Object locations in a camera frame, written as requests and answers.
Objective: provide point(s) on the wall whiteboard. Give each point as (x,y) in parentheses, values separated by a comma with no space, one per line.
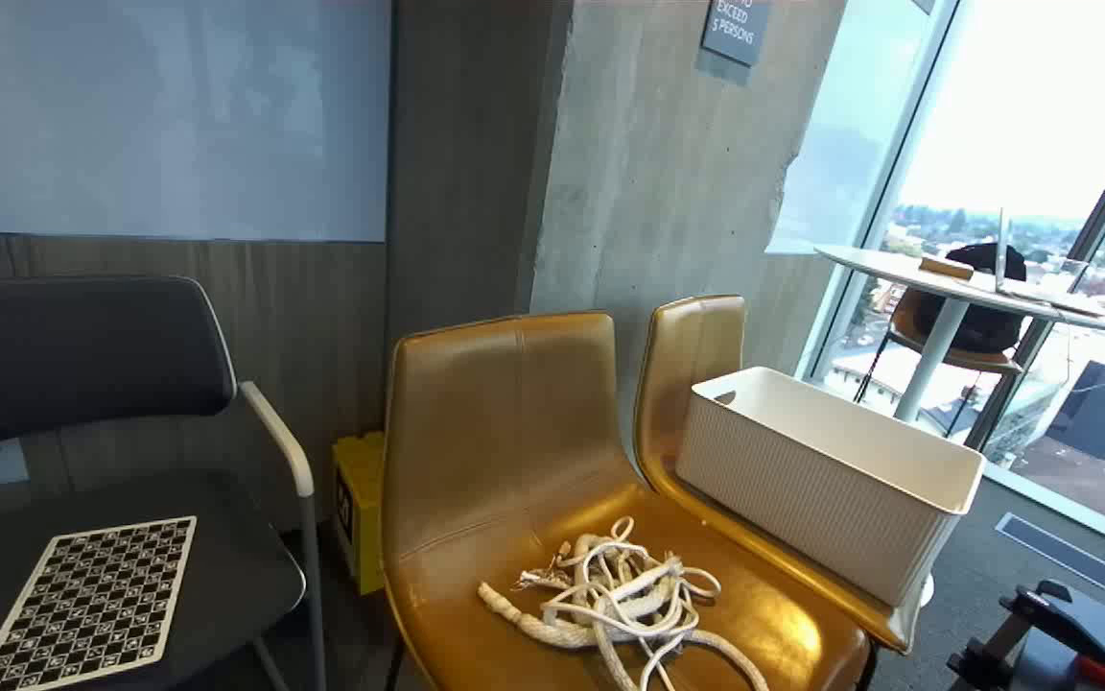
(197,120)

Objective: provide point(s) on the dark grey armchair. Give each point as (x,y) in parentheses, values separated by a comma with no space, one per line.
(150,346)

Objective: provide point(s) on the black white patterned board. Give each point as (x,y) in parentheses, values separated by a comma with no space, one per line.
(97,604)

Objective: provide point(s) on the yellow box on floor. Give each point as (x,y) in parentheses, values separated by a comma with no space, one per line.
(358,465)

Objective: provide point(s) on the grey occupancy sign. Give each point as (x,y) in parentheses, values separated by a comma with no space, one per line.
(735,27)

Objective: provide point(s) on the black red clamp tool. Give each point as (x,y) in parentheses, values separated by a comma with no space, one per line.
(1053,637)

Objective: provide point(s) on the golden chair under basket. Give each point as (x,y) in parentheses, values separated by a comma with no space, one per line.
(697,338)

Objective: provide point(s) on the golden chair with ropes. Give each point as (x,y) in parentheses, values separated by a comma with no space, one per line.
(503,445)

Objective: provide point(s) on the brown chair by window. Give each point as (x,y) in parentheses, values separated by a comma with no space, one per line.
(985,338)

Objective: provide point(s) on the white round table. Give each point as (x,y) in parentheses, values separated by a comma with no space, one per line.
(957,296)

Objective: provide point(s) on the white plastic basket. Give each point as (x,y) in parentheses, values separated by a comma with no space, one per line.
(861,494)

